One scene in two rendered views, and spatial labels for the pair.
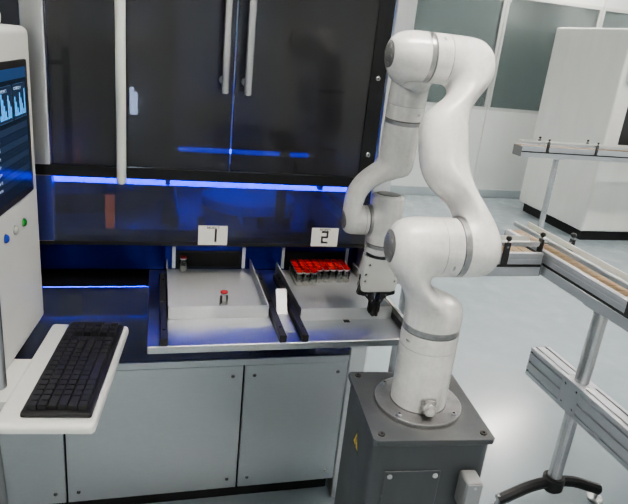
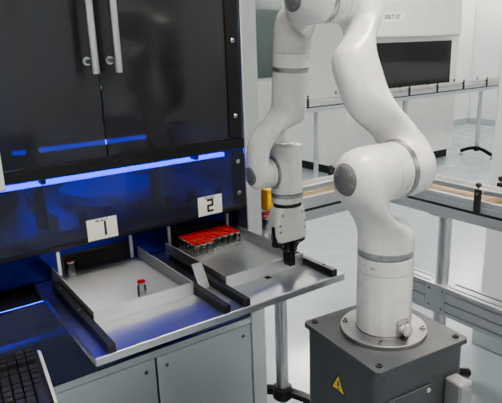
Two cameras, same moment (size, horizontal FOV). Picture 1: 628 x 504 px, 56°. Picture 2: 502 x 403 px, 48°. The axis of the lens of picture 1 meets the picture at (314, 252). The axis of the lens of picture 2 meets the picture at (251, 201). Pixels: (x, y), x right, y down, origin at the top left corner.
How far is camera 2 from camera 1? 0.41 m
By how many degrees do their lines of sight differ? 18
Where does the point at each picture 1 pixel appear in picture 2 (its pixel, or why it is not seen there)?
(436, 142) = (360, 73)
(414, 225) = (367, 153)
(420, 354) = (389, 278)
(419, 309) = (382, 234)
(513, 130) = (264, 97)
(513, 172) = not seen: hidden behind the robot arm
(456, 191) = (388, 116)
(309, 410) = (224, 384)
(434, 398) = (406, 317)
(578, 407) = (447, 305)
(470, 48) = not seen: outside the picture
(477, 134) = not seen: hidden behind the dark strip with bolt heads
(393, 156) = (290, 104)
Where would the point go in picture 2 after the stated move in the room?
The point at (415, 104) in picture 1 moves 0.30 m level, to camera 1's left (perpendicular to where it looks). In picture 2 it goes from (304, 49) to (180, 54)
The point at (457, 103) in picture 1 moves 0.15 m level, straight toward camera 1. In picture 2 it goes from (367, 35) to (394, 33)
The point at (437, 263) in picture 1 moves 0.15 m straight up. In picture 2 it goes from (395, 185) to (398, 108)
